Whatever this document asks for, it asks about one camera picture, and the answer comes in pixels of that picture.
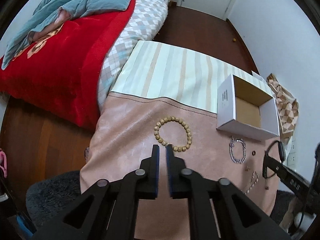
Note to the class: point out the red blanket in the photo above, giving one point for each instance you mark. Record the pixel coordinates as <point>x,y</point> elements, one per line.
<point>60,69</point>

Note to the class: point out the striped cream cloth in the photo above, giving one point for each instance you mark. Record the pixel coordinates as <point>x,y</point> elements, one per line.
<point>156,70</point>

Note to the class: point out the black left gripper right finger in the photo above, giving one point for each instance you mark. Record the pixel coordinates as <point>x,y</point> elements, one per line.
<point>218,209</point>

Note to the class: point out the pink slipper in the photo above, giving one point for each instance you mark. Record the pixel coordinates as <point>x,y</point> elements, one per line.
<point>3,163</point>

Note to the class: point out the diamond pattern mattress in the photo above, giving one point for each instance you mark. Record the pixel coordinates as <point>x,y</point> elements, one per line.
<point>147,19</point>

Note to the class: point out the pink suede mat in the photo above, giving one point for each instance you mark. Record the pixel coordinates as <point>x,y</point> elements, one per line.
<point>124,136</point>

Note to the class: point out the black wristband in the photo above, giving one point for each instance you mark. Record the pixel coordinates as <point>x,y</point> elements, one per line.
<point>277,151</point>

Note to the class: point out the white cardboard box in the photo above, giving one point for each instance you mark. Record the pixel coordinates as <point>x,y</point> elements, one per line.
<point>245,109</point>

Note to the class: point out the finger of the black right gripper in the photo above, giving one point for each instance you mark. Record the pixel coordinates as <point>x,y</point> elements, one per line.
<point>272,164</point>

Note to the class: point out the teal quilt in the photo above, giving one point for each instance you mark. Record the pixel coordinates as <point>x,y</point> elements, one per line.
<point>51,11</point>

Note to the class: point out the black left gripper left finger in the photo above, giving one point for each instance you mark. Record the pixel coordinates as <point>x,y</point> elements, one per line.
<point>107,210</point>

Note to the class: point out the dark grey fluffy rug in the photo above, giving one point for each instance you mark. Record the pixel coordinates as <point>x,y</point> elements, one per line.
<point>45,199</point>

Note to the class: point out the white power strip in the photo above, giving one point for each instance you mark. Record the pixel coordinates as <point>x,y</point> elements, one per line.
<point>292,157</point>

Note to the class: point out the brown checkered scarf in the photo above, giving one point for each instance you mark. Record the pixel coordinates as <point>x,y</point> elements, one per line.
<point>287,107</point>

